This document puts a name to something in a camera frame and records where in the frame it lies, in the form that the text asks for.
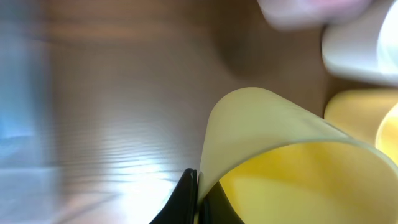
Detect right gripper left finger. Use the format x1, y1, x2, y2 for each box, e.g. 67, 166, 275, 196
150, 168, 198, 224

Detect pink plastic cup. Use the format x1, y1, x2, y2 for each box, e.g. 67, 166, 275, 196
257, 0, 372, 30

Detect yellow cup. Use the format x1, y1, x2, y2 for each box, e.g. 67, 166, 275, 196
198, 87, 397, 223
324, 89, 397, 163

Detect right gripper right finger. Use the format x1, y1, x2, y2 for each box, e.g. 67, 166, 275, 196
198, 182, 244, 224

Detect clear plastic storage bin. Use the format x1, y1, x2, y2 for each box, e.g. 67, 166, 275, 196
1, 0, 58, 223

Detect cream plastic cup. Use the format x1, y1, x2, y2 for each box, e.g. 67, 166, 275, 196
322, 0, 397, 86

